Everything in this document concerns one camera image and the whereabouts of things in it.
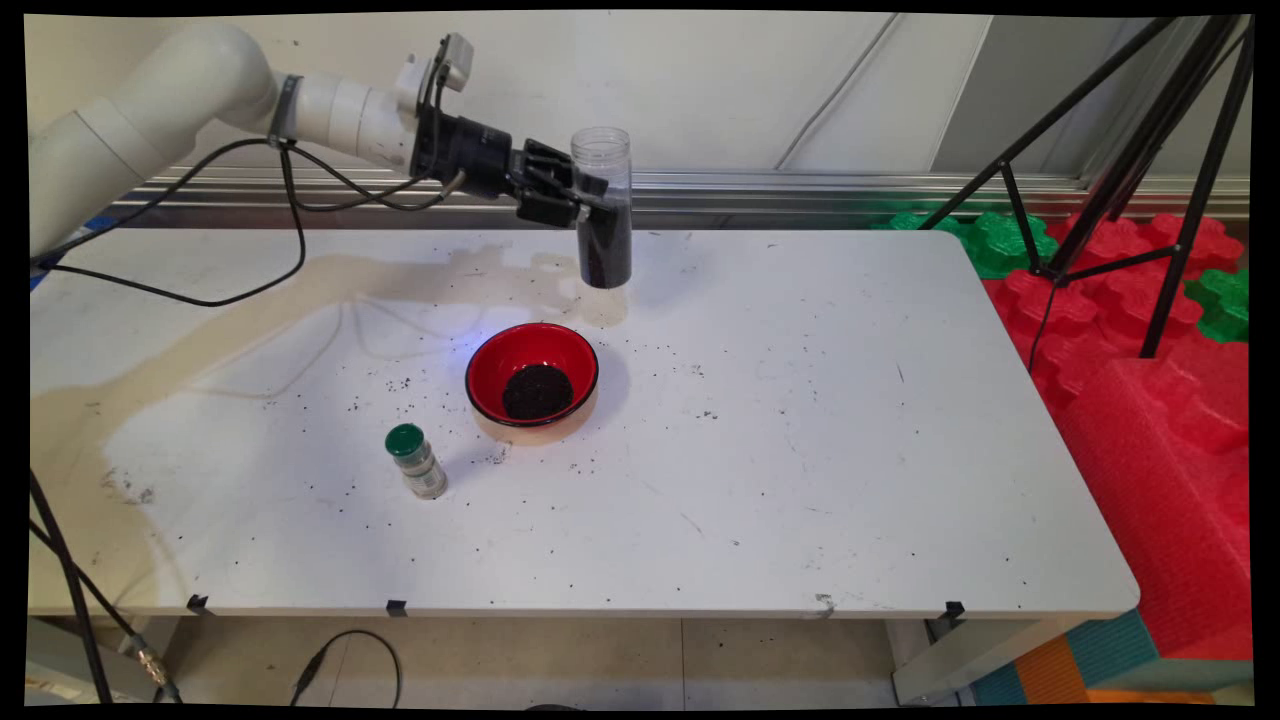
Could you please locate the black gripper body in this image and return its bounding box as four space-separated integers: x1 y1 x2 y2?
410 105 526 199

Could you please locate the clear jar with black granules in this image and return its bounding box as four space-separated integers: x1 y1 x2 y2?
570 126 634 291

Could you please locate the grey table leg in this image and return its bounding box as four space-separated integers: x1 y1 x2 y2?
885 615 1081 706
25 615 181 703

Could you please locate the large red foam block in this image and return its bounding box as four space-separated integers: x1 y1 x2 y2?
1055 340 1253 661

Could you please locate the blue and orange foam mat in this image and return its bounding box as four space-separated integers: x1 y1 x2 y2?
970 610 1216 706

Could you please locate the aluminium wall rail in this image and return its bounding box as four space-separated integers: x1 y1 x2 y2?
110 165 1251 223

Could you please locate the white wall cable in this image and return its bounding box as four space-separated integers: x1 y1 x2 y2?
772 12 901 171

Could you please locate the green-lid spice bottle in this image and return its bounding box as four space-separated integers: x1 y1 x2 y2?
385 423 449 501

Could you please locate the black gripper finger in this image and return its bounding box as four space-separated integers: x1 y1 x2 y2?
522 138 576 186
520 175 609 226

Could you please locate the black tripod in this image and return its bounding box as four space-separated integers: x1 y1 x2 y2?
915 15 1256 361

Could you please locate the red foam puzzle mat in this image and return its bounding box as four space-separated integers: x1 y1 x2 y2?
980 212 1251 416

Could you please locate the black granule pile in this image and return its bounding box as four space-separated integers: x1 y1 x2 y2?
502 363 575 421

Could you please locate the green foam puzzle piece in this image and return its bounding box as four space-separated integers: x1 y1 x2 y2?
1185 268 1251 344
870 210 1059 281

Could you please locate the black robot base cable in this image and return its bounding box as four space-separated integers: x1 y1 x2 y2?
28 470 186 706

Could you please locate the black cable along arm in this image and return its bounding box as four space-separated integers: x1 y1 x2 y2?
35 85 471 309

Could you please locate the blue foam mat piece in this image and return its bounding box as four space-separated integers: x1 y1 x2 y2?
30 208 126 291

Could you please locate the black cable on floor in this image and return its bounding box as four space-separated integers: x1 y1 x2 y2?
290 628 403 709

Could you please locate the red bowl with black rim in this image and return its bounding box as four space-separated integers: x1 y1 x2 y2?
465 322 601 429

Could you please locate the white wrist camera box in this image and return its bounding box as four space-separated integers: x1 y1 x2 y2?
395 32 476 111

